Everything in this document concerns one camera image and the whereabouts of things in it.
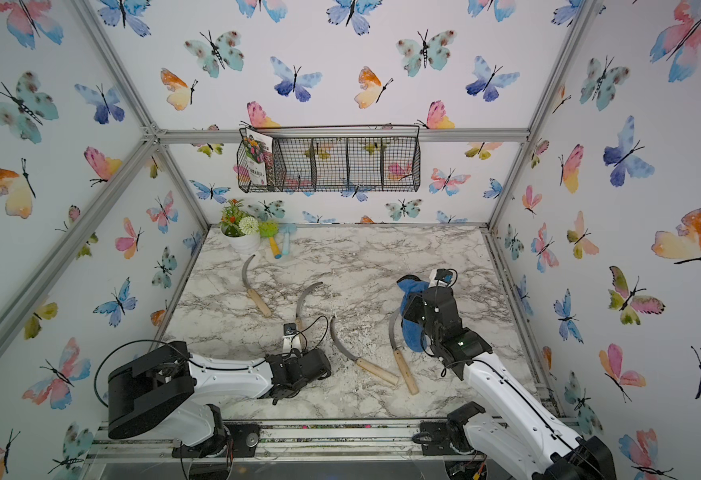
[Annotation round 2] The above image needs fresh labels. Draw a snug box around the blue rag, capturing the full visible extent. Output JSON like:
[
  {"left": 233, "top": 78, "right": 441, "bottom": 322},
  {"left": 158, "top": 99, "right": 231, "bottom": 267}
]
[{"left": 399, "top": 281, "right": 430, "bottom": 353}]

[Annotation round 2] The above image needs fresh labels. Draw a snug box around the sickle wooden handle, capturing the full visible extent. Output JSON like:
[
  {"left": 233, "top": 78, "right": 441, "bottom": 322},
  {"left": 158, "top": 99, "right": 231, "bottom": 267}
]
[
  {"left": 328, "top": 314, "right": 400, "bottom": 387},
  {"left": 387, "top": 308, "right": 421, "bottom": 396},
  {"left": 294, "top": 282, "right": 324, "bottom": 331},
  {"left": 240, "top": 254, "right": 272, "bottom": 318}
]

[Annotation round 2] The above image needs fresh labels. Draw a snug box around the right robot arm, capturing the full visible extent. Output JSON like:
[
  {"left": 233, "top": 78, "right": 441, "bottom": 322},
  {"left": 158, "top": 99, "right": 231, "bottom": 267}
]
[{"left": 397, "top": 269, "right": 617, "bottom": 479}]

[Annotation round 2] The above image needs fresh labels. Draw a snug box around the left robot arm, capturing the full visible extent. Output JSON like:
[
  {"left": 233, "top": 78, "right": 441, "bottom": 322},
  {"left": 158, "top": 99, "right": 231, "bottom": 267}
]
[{"left": 106, "top": 341, "right": 332, "bottom": 446}]

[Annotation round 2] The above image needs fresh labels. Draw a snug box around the light blue toy tool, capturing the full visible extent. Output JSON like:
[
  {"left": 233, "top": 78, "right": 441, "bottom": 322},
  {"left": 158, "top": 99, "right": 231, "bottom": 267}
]
[{"left": 280, "top": 223, "right": 296, "bottom": 256}]

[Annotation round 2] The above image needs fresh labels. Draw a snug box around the green yellow toy brush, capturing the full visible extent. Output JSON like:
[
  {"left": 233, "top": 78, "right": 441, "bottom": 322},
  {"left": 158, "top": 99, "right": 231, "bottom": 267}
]
[{"left": 258, "top": 221, "right": 282, "bottom": 259}]

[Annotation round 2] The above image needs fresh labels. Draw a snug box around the potted artificial plant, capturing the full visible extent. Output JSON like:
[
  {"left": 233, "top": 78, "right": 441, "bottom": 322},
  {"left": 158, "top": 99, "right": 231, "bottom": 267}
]
[{"left": 220, "top": 199, "right": 260, "bottom": 256}]

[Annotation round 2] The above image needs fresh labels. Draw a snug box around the colourful booklet in basket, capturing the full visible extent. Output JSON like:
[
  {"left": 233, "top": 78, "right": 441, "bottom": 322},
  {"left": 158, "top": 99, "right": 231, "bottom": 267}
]
[{"left": 242, "top": 129, "right": 274, "bottom": 186}]

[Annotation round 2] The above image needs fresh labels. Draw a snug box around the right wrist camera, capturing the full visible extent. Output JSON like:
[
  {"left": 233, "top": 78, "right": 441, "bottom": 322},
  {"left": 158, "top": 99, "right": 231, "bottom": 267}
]
[{"left": 429, "top": 268, "right": 459, "bottom": 288}]

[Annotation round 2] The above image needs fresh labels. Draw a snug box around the aluminium front rail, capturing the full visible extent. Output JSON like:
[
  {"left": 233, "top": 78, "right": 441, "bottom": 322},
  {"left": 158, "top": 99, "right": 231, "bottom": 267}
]
[{"left": 82, "top": 418, "right": 592, "bottom": 464}]

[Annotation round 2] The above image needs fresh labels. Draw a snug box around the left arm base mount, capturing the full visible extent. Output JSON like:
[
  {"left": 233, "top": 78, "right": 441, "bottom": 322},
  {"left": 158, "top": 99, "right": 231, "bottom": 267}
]
[{"left": 172, "top": 410, "right": 260, "bottom": 460}]

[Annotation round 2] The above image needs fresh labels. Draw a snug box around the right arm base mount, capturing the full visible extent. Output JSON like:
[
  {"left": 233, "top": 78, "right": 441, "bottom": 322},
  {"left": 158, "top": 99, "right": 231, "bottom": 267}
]
[{"left": 411, "top": 401, "right": 494, "bottom": 460}]

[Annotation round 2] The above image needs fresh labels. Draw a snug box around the black wire basket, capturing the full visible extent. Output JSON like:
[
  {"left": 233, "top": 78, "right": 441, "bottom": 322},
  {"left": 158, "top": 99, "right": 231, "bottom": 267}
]
[{"left": 234, "top": 124, "right": 422, "bottom": 194}]

